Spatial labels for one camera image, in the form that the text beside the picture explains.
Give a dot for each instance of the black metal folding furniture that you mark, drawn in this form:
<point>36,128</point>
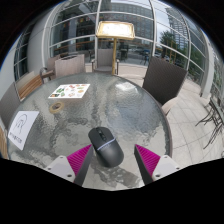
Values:
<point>213,116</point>

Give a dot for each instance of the brown tape roll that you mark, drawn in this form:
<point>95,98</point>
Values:
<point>56,107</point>

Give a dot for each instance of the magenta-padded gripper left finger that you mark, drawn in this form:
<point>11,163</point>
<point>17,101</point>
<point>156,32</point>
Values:
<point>78,160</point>

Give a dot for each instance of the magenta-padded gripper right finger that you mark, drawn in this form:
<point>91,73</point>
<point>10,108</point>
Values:
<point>149,160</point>

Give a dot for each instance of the black computer mouse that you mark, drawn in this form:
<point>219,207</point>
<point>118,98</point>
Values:
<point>106,146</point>

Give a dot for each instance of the gold menu stand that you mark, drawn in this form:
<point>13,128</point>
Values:
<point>115,30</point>

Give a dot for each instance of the white printed mouse pad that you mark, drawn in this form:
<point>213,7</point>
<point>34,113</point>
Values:
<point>22,129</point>

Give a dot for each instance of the grey wicker chair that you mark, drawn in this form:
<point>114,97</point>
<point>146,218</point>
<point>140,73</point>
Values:
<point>50,66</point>
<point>70,65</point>
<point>8,105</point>
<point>163,80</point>
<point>104,60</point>

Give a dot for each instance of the wooden slat bench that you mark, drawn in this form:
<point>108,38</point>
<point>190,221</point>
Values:
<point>28,85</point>
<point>2,143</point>

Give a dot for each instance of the colourful printed menu card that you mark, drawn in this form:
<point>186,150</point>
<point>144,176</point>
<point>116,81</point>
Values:
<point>70,90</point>

